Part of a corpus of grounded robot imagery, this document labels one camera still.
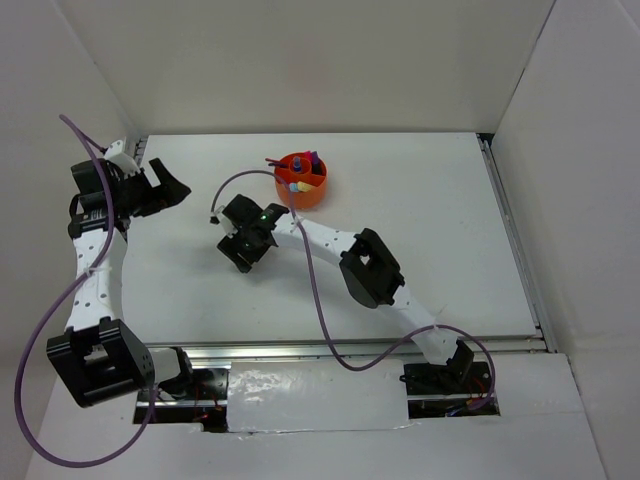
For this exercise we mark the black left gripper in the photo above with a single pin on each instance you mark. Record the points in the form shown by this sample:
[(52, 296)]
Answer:
[(168, 193)]

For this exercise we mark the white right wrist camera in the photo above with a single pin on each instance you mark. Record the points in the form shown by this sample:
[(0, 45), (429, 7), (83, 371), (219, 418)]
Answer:
[(219, 218)]

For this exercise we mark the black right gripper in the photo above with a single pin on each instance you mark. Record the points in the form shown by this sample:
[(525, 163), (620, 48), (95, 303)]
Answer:
[(231, 248)]

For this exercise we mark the yellow glue stick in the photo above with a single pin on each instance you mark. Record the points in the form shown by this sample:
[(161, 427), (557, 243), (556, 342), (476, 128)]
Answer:
[(302, 187)]

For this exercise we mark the white foil-covered panel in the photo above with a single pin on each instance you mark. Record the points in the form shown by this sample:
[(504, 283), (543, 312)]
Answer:
[(316, 396)]

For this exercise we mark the purple highlighter marker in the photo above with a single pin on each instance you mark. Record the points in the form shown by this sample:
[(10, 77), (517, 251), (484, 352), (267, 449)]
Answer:
[(317, 168)]

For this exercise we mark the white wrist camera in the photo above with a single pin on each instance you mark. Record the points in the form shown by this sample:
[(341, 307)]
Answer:
[(117, 154), (219, 218)]

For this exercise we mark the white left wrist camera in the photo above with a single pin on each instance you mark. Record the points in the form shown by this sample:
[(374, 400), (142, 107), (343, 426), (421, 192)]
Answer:
[(117, 154)]

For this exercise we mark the orange round organizer container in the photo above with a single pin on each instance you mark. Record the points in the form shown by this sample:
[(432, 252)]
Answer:
[(301, 200)]

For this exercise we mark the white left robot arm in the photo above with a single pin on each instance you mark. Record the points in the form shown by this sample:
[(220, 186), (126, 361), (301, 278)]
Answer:
[(98, 357)]

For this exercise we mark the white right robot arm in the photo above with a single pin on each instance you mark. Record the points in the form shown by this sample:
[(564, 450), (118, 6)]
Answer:
[(370, 272)]

